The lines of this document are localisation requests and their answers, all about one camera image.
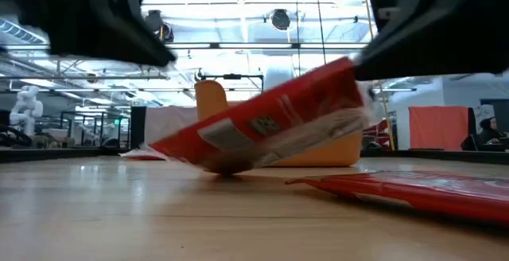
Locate red Orville popcorn bag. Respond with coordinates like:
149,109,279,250
119,143,170,162
149,56,377,177
285,169,509,228

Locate orange partition panel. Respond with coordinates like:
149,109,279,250
408,105,470,151

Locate person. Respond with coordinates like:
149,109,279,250
460,116,509,153

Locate round black ceiling fixture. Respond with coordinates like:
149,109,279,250
270,9,292,31

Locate orange plastic basket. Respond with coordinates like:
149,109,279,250
193,79,363,169

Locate black rectangular post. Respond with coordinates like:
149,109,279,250
130,105,147,150

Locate yellow hanging cable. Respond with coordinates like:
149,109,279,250
361,0,397,151

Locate black aluminium table frame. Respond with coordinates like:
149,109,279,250
0,147,509,163

